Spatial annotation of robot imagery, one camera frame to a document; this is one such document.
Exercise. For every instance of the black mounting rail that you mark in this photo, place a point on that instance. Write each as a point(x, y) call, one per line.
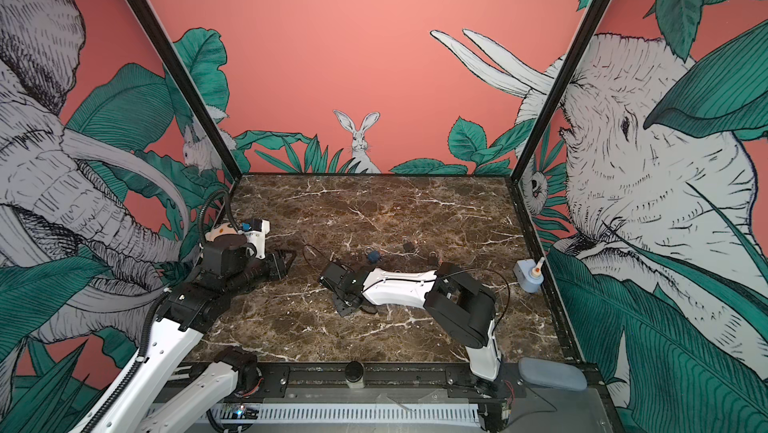
point(280, 379)

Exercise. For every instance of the black knob on rail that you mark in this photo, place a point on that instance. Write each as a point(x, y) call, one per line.
point(354, 373)

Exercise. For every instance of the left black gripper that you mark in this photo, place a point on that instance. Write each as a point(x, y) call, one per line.
point(278, 265)

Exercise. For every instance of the white vented strip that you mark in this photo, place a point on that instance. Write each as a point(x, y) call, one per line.
point(327, 413)

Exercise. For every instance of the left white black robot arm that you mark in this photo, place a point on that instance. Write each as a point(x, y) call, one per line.
point(231, 265)

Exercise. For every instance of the plush doll striped shirt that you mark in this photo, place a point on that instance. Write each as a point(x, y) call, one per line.
point(219, 230)

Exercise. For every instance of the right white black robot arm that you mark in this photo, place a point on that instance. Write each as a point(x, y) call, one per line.
point(460, 304)

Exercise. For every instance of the blue padlock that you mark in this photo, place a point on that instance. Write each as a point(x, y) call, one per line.
point(374, 257)

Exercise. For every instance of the grey blue pad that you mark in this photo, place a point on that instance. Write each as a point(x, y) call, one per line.
point(552, 374)

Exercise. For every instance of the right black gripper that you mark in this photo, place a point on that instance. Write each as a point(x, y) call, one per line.
point(340, 306)

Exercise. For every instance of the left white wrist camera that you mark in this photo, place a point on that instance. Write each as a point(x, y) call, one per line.
point(256, 230)

